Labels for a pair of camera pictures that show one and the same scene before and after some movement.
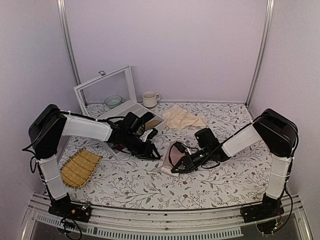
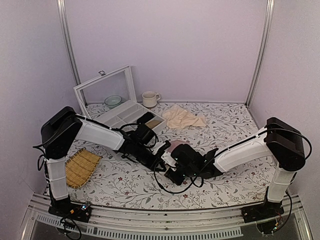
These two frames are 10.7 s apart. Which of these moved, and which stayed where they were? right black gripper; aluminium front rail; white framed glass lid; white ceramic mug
Moved: right black gripper
Stayed: aluminium front rail; white ceramic mug; white framed glass lid
